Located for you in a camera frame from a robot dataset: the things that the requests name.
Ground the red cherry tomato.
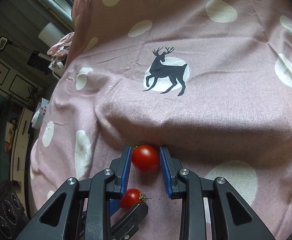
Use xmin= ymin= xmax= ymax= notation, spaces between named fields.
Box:
xmin=131 ymin=145 xmax=160 ymax=172
xmin=119 ymin=188 xmax=149 ymax=210

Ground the white paper bag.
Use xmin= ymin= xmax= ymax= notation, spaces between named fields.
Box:
xmin=31 ymin=98 xmax=49 ymax=129

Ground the black desk lamp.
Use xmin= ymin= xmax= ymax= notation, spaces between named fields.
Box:
xmin=0 ymin=36 xmax=61 ymax=75

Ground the pink crumpled cloth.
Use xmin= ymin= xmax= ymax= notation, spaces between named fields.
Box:
xmin=47 ymin=32 xmax=74 ymax=57

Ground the white paper roll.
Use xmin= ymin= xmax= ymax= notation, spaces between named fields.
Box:
xmin=38 ymin=22 xmax=65 ymax=48

